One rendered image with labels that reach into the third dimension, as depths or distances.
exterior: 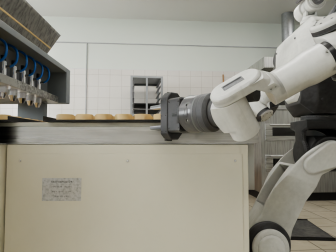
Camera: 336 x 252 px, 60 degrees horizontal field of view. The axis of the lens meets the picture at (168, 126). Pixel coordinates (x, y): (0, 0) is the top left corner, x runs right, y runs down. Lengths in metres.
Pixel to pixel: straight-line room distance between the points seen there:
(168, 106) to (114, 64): 4.54
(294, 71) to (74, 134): 0.60
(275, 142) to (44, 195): 3.82
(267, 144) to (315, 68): 3.78
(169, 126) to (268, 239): 0.48
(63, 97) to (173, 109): 0.79
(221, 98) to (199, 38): 4.88
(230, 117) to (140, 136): 0.33
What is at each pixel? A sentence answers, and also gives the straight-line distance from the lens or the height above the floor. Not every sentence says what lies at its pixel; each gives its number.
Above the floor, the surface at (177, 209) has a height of 0.65.
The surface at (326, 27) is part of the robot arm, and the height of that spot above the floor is 1.07.
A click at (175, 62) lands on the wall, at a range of 5.25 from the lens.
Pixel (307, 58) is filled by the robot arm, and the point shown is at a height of 1.00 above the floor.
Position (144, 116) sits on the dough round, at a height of 0.91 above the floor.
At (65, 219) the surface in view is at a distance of 0.90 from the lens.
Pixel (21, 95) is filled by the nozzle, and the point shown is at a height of 1.01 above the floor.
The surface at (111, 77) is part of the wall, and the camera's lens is 5.19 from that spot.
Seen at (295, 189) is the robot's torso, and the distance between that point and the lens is 1.03.
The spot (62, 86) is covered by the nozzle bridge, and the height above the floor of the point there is 1.09.
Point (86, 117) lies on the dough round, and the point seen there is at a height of 0.91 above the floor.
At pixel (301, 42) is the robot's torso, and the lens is 1.03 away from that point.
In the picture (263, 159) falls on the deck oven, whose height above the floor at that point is 0.59.
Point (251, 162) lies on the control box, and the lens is 0.92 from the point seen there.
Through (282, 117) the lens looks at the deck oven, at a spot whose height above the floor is 1.20.
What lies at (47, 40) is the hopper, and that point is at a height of 1.27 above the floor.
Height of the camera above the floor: 0.84
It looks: 3 degrees up
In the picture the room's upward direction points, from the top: straight up
